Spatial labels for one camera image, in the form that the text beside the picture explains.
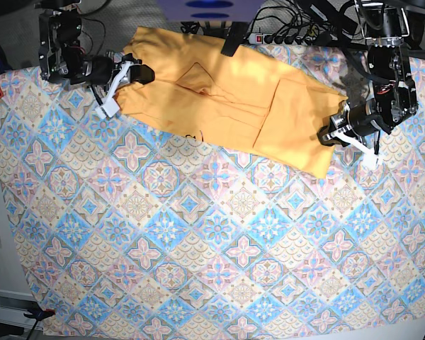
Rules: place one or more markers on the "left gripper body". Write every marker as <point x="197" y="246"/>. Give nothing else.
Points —
<point x="356" y="122"/>

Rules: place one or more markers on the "white power strip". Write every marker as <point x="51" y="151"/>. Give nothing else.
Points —
<point x="265" y="39"/>

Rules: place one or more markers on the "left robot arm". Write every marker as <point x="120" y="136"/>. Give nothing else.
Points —
<point x="371" y="36"/>

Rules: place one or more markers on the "yellow T-shirt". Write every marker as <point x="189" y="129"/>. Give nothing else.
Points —
<point x="249" y="102"/>

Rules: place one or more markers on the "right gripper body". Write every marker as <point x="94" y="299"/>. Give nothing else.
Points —
<point x="101" y="69"/>

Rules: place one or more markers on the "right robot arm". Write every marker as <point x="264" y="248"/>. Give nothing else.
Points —
<point x="62" y="57"/>

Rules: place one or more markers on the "black table clamp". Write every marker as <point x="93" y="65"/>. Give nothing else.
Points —
<point x="236" y="35"/>

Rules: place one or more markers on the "purple camera mount housing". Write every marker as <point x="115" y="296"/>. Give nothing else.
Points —
<point x="209" y="10"/>

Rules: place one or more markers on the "orange black clamp bottom left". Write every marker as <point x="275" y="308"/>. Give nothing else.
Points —
<point x="38" y="314"/>

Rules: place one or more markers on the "white rail box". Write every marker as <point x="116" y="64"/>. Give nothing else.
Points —
<point x="14" y="306"/>

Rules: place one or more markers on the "patterned blue tile tablecloth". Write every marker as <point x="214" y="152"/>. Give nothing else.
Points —
<point x="132" y="233"/>

